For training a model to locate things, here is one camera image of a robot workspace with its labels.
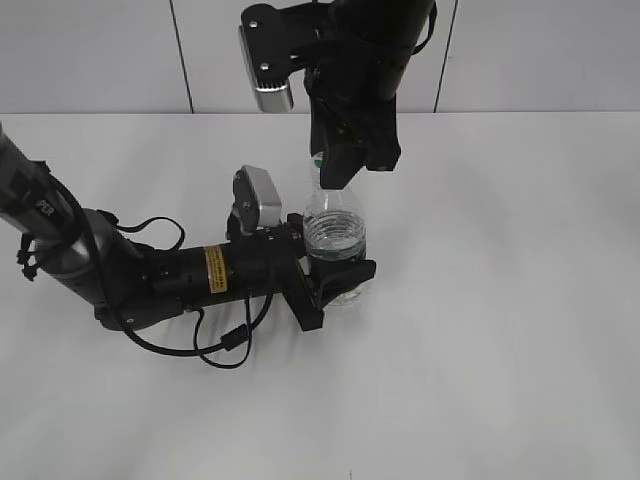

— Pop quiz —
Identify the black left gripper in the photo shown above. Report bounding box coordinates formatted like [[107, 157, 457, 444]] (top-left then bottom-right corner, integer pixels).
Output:
[[202, 213, 376, 331]]

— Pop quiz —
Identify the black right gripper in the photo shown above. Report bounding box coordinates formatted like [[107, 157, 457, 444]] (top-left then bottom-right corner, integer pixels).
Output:
[[304, 49, 403, 190]]

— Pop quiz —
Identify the clear green-label water bottle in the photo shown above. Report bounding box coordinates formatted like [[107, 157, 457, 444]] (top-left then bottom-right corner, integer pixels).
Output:
[[303, 163, 366, 275]]

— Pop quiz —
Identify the white green bottle cap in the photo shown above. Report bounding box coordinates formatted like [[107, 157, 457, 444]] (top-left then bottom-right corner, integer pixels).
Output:
[[311, 152, 324, 174]]

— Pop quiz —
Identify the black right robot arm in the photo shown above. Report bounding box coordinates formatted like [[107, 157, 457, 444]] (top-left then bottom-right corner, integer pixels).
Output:
[[304, 1, 437, 190]]

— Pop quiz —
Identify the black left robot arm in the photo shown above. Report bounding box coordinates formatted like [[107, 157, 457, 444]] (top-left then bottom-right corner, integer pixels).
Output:
[[1, 135, 376, 331]]

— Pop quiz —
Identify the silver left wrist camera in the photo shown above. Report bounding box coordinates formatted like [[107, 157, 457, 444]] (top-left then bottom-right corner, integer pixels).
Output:
[[232, 165, 282, 235]]

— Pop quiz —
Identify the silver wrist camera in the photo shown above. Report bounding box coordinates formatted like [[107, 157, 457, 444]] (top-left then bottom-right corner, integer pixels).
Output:
[[239, 2, 320, 114], [232, 165, 282, 235]]

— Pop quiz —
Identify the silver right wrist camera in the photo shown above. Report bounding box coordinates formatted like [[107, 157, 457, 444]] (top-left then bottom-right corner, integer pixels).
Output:
[[239, 2, 320, 114]]

